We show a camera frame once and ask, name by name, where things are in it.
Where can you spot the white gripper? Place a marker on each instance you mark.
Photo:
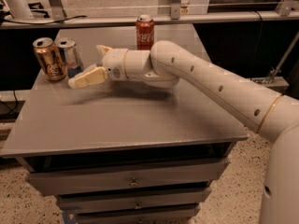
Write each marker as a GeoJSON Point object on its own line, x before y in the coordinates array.
{"type": "Point", "coordinates": [114, 63]}

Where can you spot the Red Bull can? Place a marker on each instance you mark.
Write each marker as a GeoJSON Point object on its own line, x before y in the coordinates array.
{"type": "Point", "coordinates": [69, 53]}

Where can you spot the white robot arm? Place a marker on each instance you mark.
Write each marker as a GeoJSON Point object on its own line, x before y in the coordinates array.
{"type": "Point", "coordinates": [272, 115]}

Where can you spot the orange La Croix can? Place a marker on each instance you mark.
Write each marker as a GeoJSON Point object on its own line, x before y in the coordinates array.
{"type": "Point", "coordinates": [49, 58]}

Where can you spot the red Coca-Cola can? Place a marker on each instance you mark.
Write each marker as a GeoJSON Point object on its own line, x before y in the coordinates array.
{"type": "Point", "coordinates": [144, 32]}

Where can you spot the grey drawer cabinet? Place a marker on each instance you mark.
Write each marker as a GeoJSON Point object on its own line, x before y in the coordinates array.
{"type": "Point", "coordinates": [117, 124]}

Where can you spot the white pipe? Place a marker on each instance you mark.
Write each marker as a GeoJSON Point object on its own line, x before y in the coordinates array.
{"type": "Point", "coordinates": [19, 9]}

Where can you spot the top drawer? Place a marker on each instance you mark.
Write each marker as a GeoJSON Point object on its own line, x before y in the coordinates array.
{"type": "Point", "coordinates": [128, 176]}

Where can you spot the drawer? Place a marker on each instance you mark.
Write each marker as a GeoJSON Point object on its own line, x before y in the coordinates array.
{"type": "Point", "coordinates": [135, 200]}
{"type": "Point", "coordinates": [139, 216]}
{"type": "Point", "coordinates": [128, 176]}

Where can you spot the middle drawer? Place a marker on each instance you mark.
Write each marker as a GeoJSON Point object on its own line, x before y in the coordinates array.
{"type": "Point", "coordinates": [135, 200]}

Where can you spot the bottom drawer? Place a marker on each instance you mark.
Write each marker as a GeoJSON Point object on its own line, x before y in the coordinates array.
{"type": "Point", "coordinates": [139, 216]}

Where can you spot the metal bracket post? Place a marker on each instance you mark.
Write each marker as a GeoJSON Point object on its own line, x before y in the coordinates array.
{"type": "Point", "coordinates": [175, 9]}

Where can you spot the grey metal rail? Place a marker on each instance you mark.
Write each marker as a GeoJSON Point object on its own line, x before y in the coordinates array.
{"type": "Point", "coordinates": [89, 22]}

